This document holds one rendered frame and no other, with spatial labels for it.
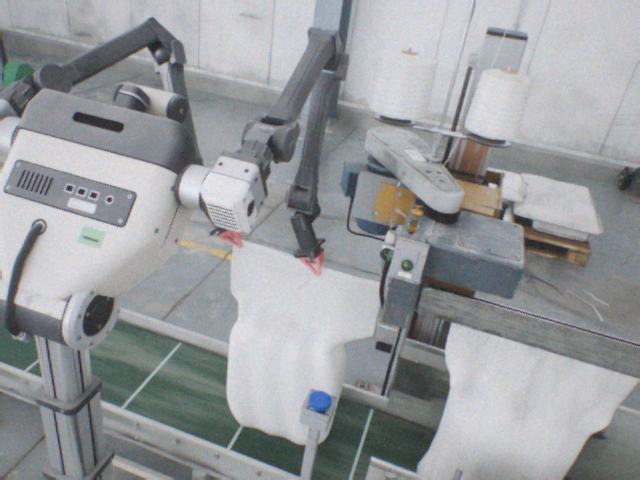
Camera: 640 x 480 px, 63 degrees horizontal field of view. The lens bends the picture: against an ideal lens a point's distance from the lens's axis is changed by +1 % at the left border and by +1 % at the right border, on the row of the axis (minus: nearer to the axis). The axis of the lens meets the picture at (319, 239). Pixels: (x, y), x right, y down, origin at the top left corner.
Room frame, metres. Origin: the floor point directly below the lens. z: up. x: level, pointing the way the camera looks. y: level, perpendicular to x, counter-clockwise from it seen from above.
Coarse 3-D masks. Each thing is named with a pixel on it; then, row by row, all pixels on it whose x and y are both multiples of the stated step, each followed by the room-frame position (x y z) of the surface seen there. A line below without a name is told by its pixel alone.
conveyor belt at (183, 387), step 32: (0, 352) 1.46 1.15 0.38; (32, 352) 1.48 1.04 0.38; (96, 352) 1.53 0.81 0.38; (128, 352) 1.55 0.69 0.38; (160, 352) 1.58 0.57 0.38; (192, 352) 1.61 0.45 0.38; (128, 384) 1.39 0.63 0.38; (160, 384) 1.41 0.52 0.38; (192, 384) 1.44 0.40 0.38; (224, 384) 1.46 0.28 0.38; (160, 416) 1.27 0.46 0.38; (192, 416) 1.29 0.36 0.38; (224, 416) 1.31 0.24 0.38; (352, 416) 1.40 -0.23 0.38; (384, 416) 1.42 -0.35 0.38; (256, 448) 1.19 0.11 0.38; (288, 448) 1.21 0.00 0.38; (320, 448) 1.23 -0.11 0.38; (352, 448) 1.25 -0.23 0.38; (384, 448) 1.28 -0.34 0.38; (416, 448) 1.30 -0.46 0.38
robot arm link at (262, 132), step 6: (258, 126) 1.10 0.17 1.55; (264, 126) 1.10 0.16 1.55; (270, 126) 1.10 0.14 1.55; (276, 126) 1.10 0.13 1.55; (252, 132) 1.07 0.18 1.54; (258, 132) 1.07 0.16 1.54; (264, 132) 1.07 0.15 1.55; (270, 132) 1.08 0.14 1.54; (246, 138) 1.06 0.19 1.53; (252, 138) 1.05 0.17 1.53; (258, 138) 1.05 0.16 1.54; (264, 138) 1.05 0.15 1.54; (270, 138) 1.06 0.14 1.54; (270, 144) 1.06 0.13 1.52; (276, 162) 1.10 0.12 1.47
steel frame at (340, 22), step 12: (324, 0) 6.10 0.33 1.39; (336, 0) 6.07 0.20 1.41; (348, 0) 6.45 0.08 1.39; (324, 12) 6.10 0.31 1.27; (336, 12) 6.06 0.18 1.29; (348, 12) 6.44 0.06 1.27; (324, 24) 6.09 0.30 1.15; (336, 24) 6.06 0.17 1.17; (348, 24) 6.44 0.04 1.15; (336, 84) 6.45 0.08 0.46; (336, 96) 6.44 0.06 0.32; (336, 108) 6.44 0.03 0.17; (300, 120) 6.12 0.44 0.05; (336, 120) 6.35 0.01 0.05
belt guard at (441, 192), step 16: (384, 128) 1.67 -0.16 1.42; (368, 144) 1.57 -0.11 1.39; (384, 144) 1.51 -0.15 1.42; (400, 144) 1.53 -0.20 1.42; (416, 144) 1.55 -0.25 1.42; (384, 160) 1.46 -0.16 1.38; (400, 160) 1.39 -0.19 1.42; (416, 160) 1.41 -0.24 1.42; (400, 176) 1.37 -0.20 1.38; (416, 176) 1.30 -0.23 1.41; (432, 176) 1.30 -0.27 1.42; (448, 176) 1.32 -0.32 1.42; (416, 192) 1.28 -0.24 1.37; (432, 192) 1.22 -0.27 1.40; (448, 192) 1.21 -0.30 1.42; (448, 208) 1.20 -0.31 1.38
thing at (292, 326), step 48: (240, 288) 1.39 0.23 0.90; (288, 288) 1.34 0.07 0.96; (336, 288) 1.29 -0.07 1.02; (384, 288) 1.27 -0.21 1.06; (240, 336) 1.29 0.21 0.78; (288, 336) 1.27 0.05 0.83; (336, 336) 1.27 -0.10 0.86; (240, 384) 1.27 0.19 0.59; (288, 384) 1.23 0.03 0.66; (336, 384) 1.24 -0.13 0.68; (288, 432) 1.24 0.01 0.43
